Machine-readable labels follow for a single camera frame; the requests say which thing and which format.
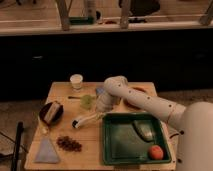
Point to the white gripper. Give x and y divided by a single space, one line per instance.
104 103

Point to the blue object behind arm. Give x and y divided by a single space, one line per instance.
99 90

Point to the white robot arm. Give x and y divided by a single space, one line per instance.
193 122

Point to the white cup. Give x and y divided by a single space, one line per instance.
76 81

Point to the green plastic tray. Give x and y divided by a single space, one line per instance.
122 146

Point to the black bowl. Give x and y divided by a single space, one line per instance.
45 109

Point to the grey green sponge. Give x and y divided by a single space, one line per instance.
143 131

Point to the sandwich slice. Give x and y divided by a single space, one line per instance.
52 111

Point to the orange fruit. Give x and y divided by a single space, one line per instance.
156 152

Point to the grey triangular cloth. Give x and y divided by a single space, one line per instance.
46 152

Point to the black pole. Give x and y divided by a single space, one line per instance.
15 156

